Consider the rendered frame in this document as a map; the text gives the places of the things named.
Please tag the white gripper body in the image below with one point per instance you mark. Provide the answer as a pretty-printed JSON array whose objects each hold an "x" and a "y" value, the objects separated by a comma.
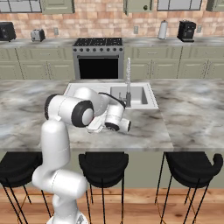
[{"x": 96, "y": 125}]

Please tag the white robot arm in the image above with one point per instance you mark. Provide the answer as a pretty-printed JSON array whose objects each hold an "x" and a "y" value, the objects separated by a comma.
[{"x": 55, "y": 145}]

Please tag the green base cabinet run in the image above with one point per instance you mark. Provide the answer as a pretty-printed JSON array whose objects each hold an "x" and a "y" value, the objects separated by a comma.
[
  {"x": 35, "y": 64},
  {"x": 175, "y": 62}
]

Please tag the white sink basin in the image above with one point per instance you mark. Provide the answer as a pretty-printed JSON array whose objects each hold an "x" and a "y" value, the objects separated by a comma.
[{"x": 87, "y": 86}]

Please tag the black bar stool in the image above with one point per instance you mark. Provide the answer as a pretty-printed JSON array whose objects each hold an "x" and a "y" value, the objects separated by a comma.
[
  {"x": 103, "y": 167},
  {"x": 191, "y": 170},
  {"x": 20, "y": 167}
]

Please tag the silver spring tap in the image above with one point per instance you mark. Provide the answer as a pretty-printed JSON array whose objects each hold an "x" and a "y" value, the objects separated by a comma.
[{"x": 128, "y": 78}]

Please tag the silver oven with black hob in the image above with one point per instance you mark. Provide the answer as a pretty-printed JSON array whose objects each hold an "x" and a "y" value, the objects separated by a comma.
[{"x": 98, "y": 58}]

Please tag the silver toaster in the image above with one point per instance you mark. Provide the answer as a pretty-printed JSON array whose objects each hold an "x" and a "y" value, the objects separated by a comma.
[{"x": 37, "y": 35}]

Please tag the white paper towel roll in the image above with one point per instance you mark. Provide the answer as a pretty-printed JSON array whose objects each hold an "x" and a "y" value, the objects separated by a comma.
[{"x": 162, "y": 30}]

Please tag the black toaster oven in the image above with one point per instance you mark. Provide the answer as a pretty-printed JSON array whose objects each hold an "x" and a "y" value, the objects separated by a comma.
[{"x": 7, "y": 31}]

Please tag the black coffee machine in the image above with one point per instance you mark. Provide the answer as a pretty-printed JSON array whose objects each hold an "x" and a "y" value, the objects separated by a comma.
[{"x": 186, "y": 30}]

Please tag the dark framed window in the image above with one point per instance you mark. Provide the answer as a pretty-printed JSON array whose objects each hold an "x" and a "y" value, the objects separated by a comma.
[
  {"x": 20, "y": 5},
  {"x": 179, "y": 4}
]

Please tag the grey wall socket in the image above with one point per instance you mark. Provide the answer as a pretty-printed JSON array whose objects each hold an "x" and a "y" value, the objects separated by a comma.
[
  {"x": 136, "y": 29},
  {"x": 199, "y": 29},
  {"x": 56, "y": 31}
]

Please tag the green wall cabinet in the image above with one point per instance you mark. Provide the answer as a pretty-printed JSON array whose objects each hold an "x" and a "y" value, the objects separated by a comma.
[
  {"x": 138, "y": 5},
  {"x": 215, "y": 5},
  {"x": 57, "y": 6}
]

